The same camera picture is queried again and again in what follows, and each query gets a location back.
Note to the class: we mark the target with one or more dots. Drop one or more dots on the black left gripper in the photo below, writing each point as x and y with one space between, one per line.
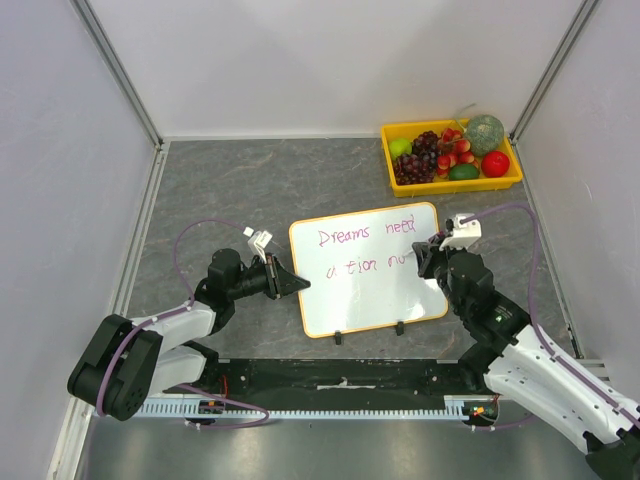
280 282

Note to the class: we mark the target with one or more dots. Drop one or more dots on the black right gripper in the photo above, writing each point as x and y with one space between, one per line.
433 257

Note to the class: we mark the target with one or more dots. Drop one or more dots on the orange framed whiteboard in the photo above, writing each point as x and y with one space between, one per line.
359 278

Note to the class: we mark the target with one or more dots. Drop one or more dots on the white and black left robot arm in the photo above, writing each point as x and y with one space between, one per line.
127 360

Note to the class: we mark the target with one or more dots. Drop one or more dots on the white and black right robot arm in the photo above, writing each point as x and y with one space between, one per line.
516 359

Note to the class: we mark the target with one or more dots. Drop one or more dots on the dark purple grape bunch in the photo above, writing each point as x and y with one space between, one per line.
411 169

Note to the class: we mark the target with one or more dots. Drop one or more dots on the red cherry cluster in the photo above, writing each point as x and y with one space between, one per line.
454 149

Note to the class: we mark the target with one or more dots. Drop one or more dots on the dark red grape bunch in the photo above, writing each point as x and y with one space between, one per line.
426 143

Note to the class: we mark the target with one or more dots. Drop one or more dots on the green apple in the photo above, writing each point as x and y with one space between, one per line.
400 146

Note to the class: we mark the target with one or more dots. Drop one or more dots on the red apple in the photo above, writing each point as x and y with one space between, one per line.
495 164

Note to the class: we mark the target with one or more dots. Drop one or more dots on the yellow plastic fruit tray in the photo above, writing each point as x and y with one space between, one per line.
410 130

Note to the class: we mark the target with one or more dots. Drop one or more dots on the green netted melon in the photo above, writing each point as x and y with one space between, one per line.
485 133

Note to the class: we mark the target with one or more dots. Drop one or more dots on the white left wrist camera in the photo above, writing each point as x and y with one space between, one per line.
258 240

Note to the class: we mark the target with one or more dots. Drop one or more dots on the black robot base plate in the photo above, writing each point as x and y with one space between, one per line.
340 384

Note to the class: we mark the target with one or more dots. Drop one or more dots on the light blue slotted cable duct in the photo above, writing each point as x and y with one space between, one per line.
195 407

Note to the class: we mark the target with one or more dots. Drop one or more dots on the left aluminium floor rail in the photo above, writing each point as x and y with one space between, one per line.
121 297

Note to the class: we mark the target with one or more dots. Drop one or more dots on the right aluminium frame post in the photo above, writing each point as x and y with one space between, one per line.
569 40

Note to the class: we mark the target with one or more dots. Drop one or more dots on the aluminium frame post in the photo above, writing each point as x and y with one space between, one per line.
569 40
100 38

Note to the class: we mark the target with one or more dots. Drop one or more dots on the left aluminium frame post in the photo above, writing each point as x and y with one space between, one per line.
100 38

